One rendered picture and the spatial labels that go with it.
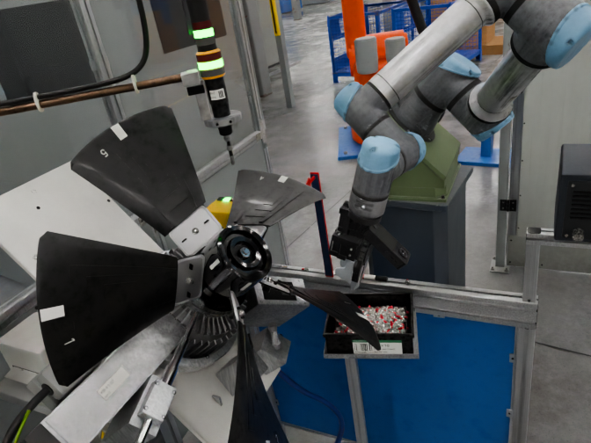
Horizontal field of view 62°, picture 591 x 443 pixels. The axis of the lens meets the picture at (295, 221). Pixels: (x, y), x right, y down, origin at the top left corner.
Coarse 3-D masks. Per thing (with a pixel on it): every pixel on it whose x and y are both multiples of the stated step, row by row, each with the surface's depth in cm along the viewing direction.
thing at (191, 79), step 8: (184, 72) 87; (192, 72) 85; (184, 80) 86; (192, 80) 86; (200, 80) 88; (192, 88) 86; (200, 88) 86; (200, 96) 87; (200, 104) 88; (200, 112) 88; (208, 112) 89; (232, 112) 92; (240, 112) 91; (208, 120) 89; (216, 120) 88; (224, 120) 88; (232, 120) 88
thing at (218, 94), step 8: (208, 80) 86; (216, 80) 86; (208, 88) 87; (216, 88) 87; (224, 88) 88; (208, 96) 88; (216, 96) 87; (224, 96) 88; (216, 104) 88; (224, 104) 89; (216, 112) 89; (224, 112) 89; (224, 128) 91
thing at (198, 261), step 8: (200, 256) 89; (184, 264) 86; (192, 264) 88; (200, 264) 89; (184, 272) 87; (192, 272) 89; (200, 272) 90; (184, 280) 88; (200, 280) 91; (184, 288) 88; (192, 288) 90; (200, 288) 91; (176, 296) 88; (184, 296) 89; (192, 296) 91; (176, 304) 88
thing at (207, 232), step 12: (192, 216) 96; (204, 216) 96; (180, 228) 96; (192, 228) 96; (204, 228) 96; (216, 228) 96; (180, 240) 95; (192, 240) 96; (204, 240) 96; (192, 252) 95
